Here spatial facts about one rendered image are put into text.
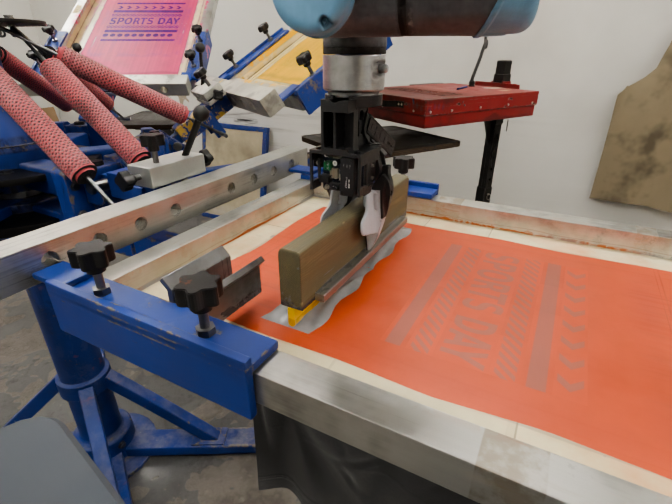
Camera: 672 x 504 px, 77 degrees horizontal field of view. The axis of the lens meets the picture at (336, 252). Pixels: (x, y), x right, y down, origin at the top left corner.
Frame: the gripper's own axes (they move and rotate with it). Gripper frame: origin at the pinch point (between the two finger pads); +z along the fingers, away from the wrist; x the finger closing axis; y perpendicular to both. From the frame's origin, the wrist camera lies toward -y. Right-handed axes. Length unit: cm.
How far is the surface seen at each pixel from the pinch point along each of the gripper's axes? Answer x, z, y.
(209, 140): -219, 39, -194
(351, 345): 7.7, 5.1, 17.3
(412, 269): 7.8, 5.0, -3.2
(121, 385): -82, 70, -5
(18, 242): -32.5, -3.5, 28.7
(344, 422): 12.8, 3.0, 29.0
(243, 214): -23.4, 1.5, -2.2
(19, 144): -84, -5, 1
